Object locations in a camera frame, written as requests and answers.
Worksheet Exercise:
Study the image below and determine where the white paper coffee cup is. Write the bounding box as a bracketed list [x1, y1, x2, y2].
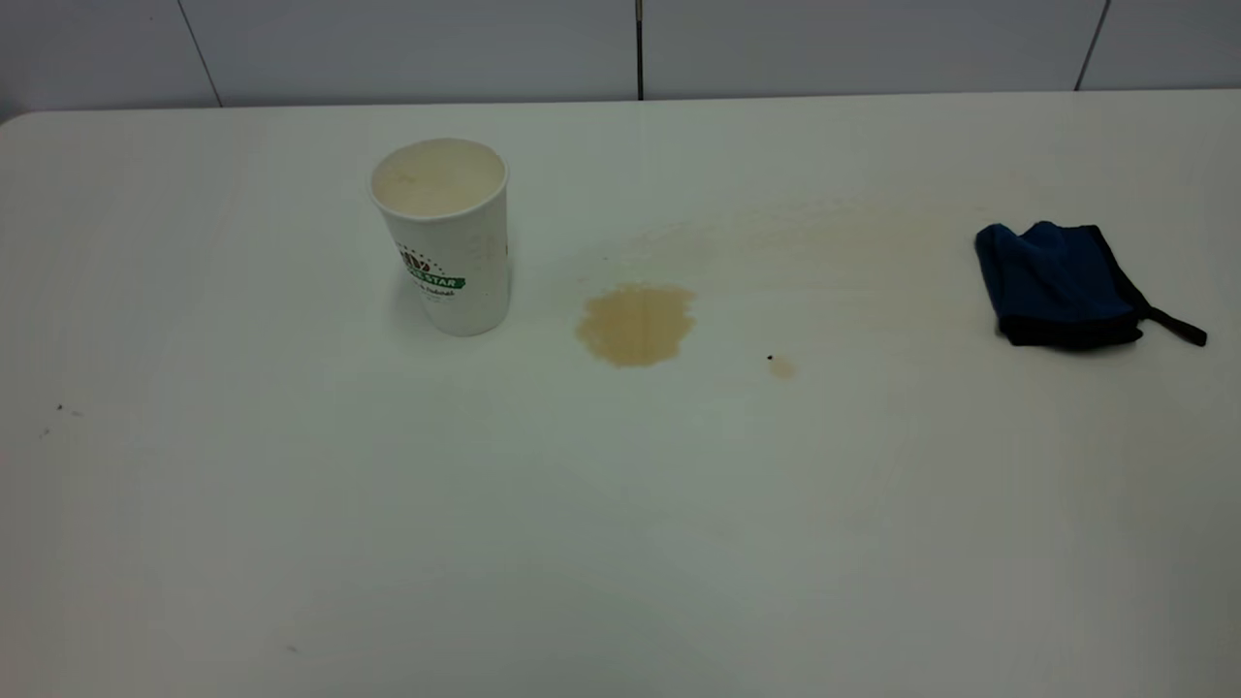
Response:
[368, 137, 513, 337]

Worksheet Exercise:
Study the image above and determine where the dark blue cloth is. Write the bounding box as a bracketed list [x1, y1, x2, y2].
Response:
[974, 220, 1209, 350]

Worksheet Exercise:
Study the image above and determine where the brown coffee spill puddle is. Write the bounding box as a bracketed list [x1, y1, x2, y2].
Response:
[576, 284, 697, 368]

